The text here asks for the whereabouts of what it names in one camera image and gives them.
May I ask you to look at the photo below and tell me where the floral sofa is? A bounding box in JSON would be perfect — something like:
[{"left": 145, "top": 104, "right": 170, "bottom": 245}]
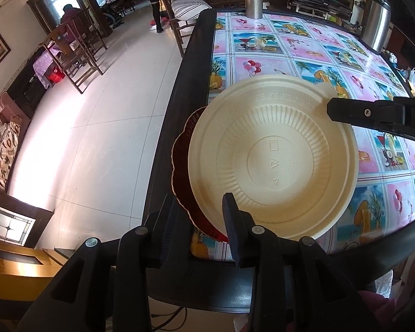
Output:
[{"left": 0, "top": 92, "right": 30, "bottom": 192}]

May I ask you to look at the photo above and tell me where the colourful fruit pattern tablecloth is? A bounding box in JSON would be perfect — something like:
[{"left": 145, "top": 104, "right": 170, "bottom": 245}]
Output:
[{"left": 206, "top": 12, "right": 415, "bottom": 253}]

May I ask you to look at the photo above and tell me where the red scalloped glass plate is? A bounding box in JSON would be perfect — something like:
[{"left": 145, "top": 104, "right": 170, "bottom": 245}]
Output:
[{"left": 171, "top": 107, "right": 229, "bottom": 243}]

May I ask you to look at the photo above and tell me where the striped cushion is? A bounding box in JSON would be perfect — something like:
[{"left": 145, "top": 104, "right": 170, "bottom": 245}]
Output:
[{"left": 171, "top": 0, "right": 211, "bottom": 21}]

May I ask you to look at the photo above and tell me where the wooden chair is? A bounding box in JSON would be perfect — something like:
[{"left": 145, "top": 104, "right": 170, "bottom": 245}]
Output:
[{"left": 40, "top": 9, "right": 108, "bottom": 93}]

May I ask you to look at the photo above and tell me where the steel kettle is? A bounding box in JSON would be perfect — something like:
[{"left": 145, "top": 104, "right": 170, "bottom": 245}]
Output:
[{"left": 360, "top": 0, "right": 391, "bottom": 54}]

